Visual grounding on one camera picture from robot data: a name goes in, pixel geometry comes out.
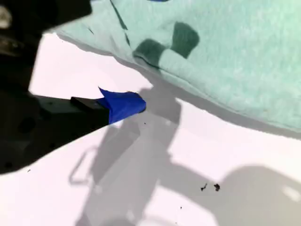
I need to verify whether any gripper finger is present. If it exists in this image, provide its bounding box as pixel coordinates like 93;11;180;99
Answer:
0;0;170;33
28;86;147;160

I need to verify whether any pale green T-shirt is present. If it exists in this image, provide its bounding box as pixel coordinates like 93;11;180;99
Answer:
55;0;301;134

